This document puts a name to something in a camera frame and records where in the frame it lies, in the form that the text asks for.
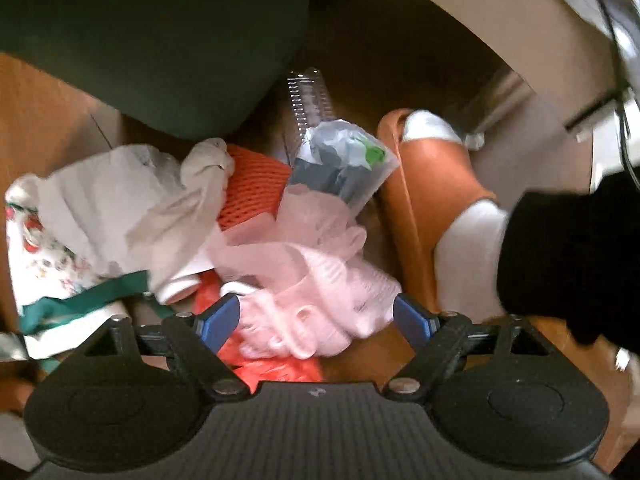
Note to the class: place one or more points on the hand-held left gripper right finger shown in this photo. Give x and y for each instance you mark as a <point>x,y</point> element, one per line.
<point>413,321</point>

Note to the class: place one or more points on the red plastic bag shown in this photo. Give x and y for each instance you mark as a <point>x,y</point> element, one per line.
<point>280,367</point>

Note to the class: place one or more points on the white tissue paper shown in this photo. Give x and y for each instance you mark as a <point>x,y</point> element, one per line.
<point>100,195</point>

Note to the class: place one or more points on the person's black trouser leg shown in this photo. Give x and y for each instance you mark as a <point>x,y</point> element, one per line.
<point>570,260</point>

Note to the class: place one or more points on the orange slipper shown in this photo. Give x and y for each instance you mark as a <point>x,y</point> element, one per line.
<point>430,190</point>

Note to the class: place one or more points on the clear plastic bottle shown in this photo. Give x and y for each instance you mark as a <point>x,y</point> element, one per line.
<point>307,100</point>

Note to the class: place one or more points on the green ribbon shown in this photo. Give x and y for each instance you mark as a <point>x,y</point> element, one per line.
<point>75,302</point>

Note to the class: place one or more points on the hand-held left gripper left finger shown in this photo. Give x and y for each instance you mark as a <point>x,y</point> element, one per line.
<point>219,320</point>

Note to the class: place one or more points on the dark green trash bin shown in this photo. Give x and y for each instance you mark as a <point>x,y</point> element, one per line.
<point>150,35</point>

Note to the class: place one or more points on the orange knitted cloth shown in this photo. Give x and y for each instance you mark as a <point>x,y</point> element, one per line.
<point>250,190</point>

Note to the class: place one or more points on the clear bag with dark contents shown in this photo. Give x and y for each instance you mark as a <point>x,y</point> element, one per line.
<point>345,175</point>

